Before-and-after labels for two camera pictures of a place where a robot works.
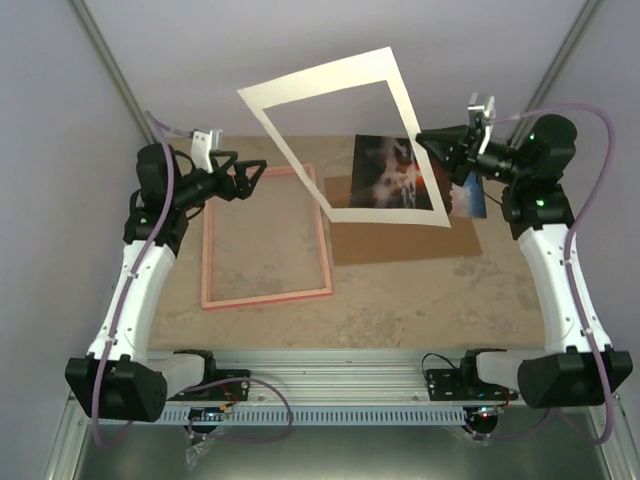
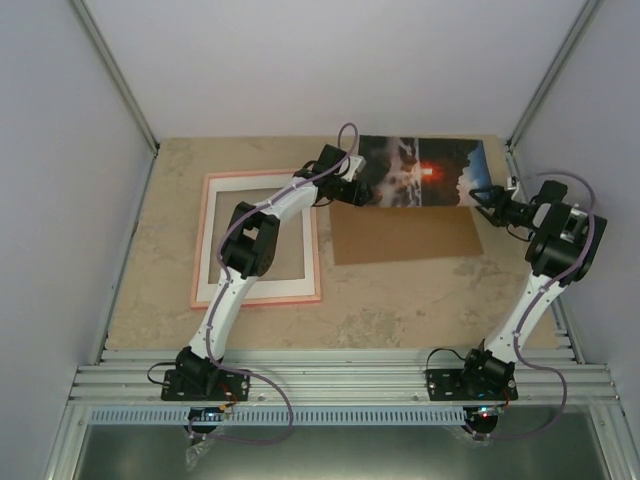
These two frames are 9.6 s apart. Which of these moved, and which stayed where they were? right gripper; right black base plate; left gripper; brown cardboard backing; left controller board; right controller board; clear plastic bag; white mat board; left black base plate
Moved: left gripper; white mat board; right gripper
Stayed: left controller board; left black base plate; clear plastic bag; right controller board; right black base plate; brown cardboard backing
